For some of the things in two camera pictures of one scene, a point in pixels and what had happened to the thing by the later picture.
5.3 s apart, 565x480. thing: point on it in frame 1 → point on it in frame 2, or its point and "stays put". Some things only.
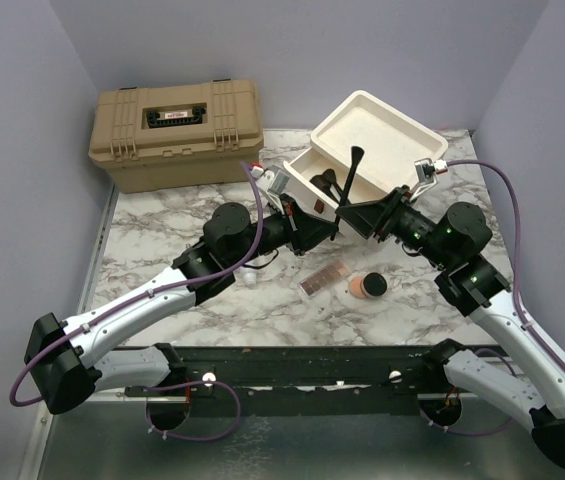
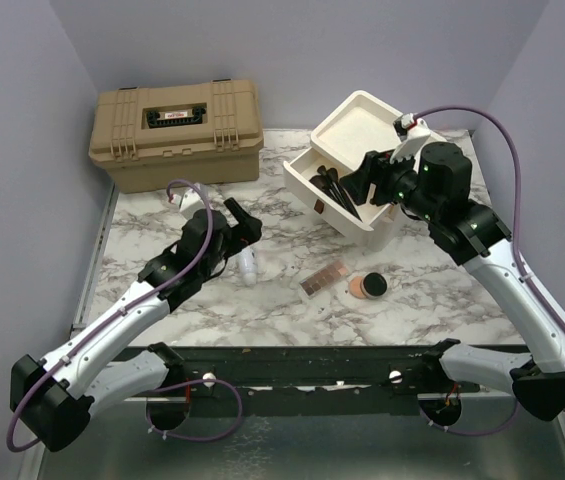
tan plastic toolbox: [183, 135] stays put
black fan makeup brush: [320, 182] stays put
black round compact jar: [374, 284] stays put
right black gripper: [380, 216] → [376, 166]
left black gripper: [302, 229] → [247, 230]
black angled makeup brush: [330, 177] stays put
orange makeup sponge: [355, 287] stays put
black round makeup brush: [357, 153] → [323, 172]
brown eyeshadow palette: [323, 279] stays put
